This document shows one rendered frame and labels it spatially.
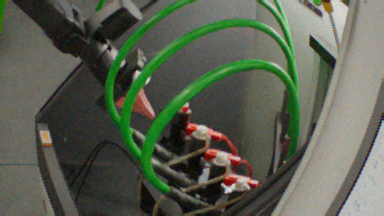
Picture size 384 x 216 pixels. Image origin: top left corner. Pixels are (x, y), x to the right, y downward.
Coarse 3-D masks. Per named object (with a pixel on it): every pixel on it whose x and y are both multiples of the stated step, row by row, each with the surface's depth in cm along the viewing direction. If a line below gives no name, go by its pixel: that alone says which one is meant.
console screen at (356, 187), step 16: (368, 128) 69; (368, 144) 68; (368, 160) 67; (352, 176) 70; (368, 176) 66; (352, 192) 69; (368, 192) 65; (336, 208) 72; (352, 208) 68; (368, 208) 64
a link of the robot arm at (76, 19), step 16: (16, 0) 86; (32, 0) 89; (48, 0) 91; (64, 0) 99; (32, 16) 92; (48, 16) 94; (64, 16) 96; (80, 16) 103; (48, 32) 97; (64, 32) 98; (80, 32) 101
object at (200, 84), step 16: (240, 64) 88; (256, 64) 88; (272, 64) 89; (208, 80) 87; (288, 80) 91; (176, 96) 87; (192, 96) 87; (176, 112) 88; (160, 128) 88; (144, 144) 88; (144, 160) 89; (176, 192) 93; (192, 208) 96
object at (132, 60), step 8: (112, 48) 109; (104, 56) 108; (112, 56) 108; (128, 56) 114; (136, 56) 111; (96, 64) 108; (104, 64) 108; (128, 64) 111; (136, 64) 108; (96, 72) 109; (104, 72) 108; (120, 72) 109; (128, 72) 109; (104, 80) 109; (120, 80) 109; (96, 88) 115; (104, 88) 111; (96, 96) 112; (104, 96) 110
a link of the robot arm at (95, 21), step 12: (120, 0) 104; (96, 12) 105; (108, 12) 103; (120, 12) 103; (132, 12) 105; (84, 24) 106; (96, 24) 104; (108, 24) 104; (120, 24) 105; (132, 24) 106; (72, 36) 100; (108, 36) 105; (120, 36) 107; (72, 48) 102; (84, 48) 103
